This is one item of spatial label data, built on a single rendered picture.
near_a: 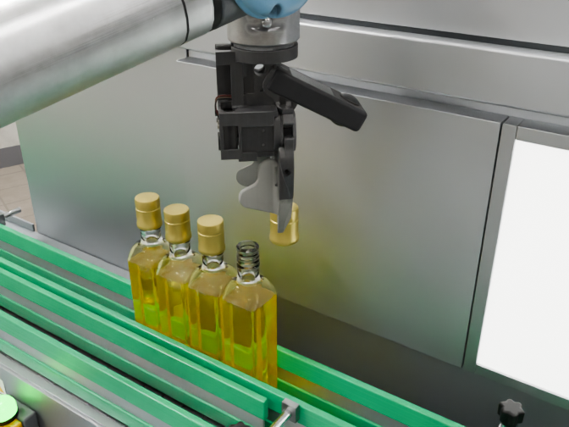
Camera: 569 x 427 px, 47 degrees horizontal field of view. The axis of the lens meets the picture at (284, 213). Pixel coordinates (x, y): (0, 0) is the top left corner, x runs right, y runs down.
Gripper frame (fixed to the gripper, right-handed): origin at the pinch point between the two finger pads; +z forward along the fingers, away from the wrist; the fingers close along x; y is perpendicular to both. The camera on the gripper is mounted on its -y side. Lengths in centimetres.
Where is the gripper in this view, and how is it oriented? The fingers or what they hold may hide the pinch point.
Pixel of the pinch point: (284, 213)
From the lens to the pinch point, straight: 77.3
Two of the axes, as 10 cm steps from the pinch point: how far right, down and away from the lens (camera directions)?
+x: 1.1, 4.6, -8.8
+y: -9.9, 0.6, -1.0
